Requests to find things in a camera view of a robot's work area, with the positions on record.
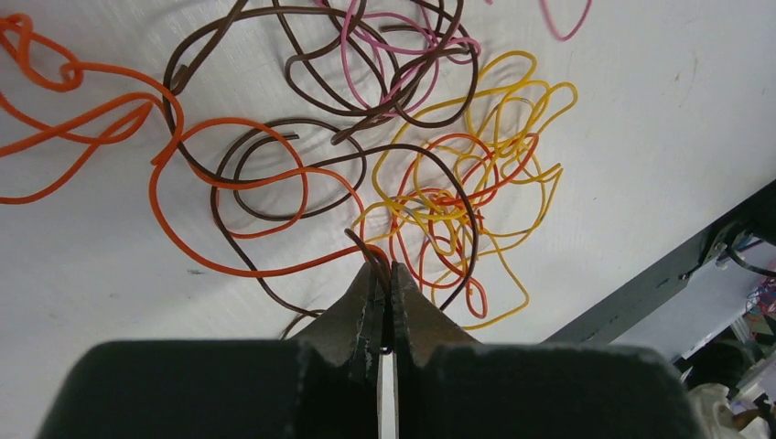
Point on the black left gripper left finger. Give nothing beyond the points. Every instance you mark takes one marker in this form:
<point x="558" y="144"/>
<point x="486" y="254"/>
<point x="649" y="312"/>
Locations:
<point x="320" y="383"/>

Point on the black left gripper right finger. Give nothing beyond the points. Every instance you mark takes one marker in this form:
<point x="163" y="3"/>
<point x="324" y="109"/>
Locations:
<point x="450" y="385"/>

